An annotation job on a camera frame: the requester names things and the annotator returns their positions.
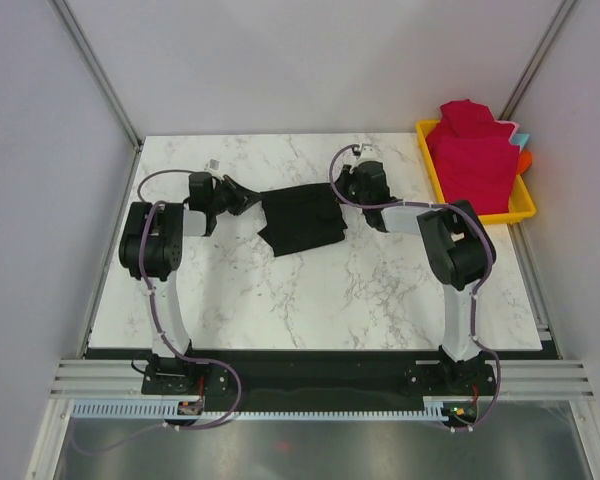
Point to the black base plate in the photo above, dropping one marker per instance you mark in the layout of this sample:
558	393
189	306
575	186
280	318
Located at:
331	380

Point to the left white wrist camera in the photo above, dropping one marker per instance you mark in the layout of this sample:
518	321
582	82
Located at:
213	165

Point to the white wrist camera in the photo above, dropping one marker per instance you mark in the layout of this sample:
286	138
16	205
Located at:
213	165
364	152

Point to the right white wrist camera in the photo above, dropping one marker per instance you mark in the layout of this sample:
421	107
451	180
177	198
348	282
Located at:
364	152

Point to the aluminium rail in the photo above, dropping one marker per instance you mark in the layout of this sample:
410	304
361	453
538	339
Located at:
96	379

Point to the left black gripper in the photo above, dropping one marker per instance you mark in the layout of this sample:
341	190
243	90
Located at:
244	198

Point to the aluminium frame post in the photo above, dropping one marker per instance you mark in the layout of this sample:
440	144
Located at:
549	38
90	59

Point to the left aluminium frame post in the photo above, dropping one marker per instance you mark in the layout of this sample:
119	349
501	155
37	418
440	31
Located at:
90	59

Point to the white slotted cable duct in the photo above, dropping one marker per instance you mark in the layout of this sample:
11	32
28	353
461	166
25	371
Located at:
173	410

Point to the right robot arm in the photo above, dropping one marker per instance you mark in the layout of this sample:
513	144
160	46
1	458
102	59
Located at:
458	250

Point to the cyan cloth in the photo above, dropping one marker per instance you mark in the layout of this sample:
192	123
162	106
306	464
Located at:
520	140

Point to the yellow plastic bin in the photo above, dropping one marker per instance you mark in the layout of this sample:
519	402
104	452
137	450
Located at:
520	204

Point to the orange cloth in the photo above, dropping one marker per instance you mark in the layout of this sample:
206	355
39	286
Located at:
525	160

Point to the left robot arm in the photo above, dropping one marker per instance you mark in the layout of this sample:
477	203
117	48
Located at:
151	249

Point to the red t-shirt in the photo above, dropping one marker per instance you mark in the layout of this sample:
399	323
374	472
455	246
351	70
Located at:
473	156

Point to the right aluminium frame post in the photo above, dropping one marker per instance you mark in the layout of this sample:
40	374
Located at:
549	38

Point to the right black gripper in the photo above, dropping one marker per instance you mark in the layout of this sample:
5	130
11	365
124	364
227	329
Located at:
343	179

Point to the pink cloth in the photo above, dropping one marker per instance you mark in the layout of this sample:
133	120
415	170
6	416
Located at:
514	127

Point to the black t-shirt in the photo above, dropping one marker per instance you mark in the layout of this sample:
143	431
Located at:
301	218

